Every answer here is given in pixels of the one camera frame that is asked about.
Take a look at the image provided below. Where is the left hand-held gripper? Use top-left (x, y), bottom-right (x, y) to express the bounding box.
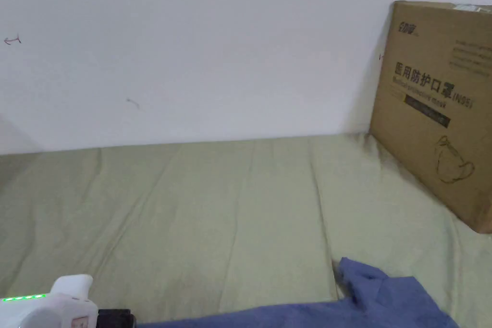
top-left (0, 274), bottom-right (137, 328)

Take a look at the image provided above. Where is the bed with pale green sheet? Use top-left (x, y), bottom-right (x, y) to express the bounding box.
top-left (0, 131), bottom-right (492, 328)

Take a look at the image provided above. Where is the blue shirt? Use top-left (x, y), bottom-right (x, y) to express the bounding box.
top-left (135, 256), bottom-right (460, 328)

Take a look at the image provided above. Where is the brown cardboard carton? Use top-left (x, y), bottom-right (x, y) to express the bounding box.
top-left (369, 0), bottom-right (492, 234)

